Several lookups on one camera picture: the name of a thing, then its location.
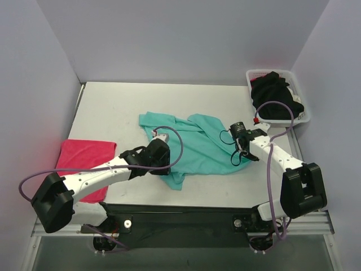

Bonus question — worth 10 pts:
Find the teal t shirt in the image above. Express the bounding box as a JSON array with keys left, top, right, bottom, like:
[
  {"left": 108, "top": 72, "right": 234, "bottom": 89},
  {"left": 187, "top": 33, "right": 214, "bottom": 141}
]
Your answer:
[{"left": 139, "top": 112, "right": 250, "bottom": 190}]

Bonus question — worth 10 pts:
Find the black t shirt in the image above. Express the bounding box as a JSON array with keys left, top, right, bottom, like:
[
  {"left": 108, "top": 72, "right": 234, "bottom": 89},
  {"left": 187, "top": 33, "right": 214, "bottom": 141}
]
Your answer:
[{"left": 251, "top": 71, "right": 305, "bottom": 120}]

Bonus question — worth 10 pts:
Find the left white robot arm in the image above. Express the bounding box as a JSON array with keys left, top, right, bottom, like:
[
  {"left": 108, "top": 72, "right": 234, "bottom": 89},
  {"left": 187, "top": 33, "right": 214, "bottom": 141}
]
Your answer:
[{"left": 31, "top": 137, "right": 170, "bottom": 233}]

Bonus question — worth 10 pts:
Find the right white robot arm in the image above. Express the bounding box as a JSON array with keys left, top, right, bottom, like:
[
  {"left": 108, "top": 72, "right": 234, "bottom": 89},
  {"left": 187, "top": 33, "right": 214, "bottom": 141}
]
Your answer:
[{"left": 230, "top": 122, "right": 327, "bottom": 230}]

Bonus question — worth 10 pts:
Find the white plastic laundry basket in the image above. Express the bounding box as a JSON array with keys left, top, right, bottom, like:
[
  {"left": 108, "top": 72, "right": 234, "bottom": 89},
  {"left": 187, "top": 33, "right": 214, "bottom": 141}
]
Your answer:
[{"left": 246, "top": 69, "right": 310, "bottom": 127}]

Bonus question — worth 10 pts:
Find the white garment in basket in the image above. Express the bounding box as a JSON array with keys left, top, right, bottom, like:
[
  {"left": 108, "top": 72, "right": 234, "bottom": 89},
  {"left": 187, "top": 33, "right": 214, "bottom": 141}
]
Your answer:
[{"left": 287, "top": 86, "right": 302, "bottom": 104}]

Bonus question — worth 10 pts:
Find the folded pink t shirt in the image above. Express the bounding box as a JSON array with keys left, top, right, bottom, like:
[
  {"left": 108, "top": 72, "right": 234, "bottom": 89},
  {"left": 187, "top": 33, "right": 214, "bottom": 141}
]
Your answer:
[{"left": 55, "top": 138, "right": 118, "bottom": 204}]

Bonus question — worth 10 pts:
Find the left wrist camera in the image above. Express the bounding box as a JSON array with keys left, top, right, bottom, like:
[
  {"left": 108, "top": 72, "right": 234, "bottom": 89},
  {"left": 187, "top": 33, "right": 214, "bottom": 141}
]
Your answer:
[{"left": 151, "top": 132, "right": 169, "bottom": 143}]

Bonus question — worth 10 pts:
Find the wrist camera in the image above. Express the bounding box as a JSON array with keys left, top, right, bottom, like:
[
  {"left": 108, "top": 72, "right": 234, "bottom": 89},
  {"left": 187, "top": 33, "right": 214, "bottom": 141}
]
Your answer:
[
  {"left": 151, "top": 132, "right": 169, "bottom": 143},
  {"left": 253, "top": 117, "right": 270, "bottom": 134}
]

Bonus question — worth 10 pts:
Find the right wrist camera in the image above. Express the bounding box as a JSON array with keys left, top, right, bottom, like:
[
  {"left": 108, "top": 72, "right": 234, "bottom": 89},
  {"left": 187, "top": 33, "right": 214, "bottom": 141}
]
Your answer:
[{"left": 253, "top": 117, "right": 270, "bottom": 134}]

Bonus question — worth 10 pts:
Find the aluminium right side rail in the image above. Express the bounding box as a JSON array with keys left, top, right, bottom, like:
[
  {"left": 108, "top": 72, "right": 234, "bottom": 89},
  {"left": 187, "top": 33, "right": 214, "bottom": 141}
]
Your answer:
[{"left": 287, "top": 126, "right": 322, "bottom": 212}]

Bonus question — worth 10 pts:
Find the aluminium rail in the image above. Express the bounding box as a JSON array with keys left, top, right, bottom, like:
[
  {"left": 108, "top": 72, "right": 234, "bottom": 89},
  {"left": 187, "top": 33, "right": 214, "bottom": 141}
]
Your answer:
[
  {"left": 287, "top": 126, "right": 322, "bottom": 212},
  {"left": 31, "top": 210, "right": 335, "bottom": 237},
  {"left": 73, "top": 82, "right": 86, "bottom": 119}
]

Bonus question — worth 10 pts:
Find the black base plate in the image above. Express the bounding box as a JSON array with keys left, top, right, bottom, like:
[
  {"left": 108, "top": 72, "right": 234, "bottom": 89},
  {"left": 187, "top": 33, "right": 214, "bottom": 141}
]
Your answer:
[{"left": 80, "top": 203, "right": 285, "bottom": 249}]

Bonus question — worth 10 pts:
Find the aluminium left side rail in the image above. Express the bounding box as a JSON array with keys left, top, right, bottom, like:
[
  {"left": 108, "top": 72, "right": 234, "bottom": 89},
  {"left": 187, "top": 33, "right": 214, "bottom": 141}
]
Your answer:
[{"left": 73, "top": 82, "right": 86, "bottom": 119}]

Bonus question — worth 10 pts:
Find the aluminium front rail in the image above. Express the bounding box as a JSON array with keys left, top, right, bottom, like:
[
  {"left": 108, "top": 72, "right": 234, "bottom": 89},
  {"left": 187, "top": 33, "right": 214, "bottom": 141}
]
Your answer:
[{"left": 31, "top": 210, "right": 335, "bottom": 237}]

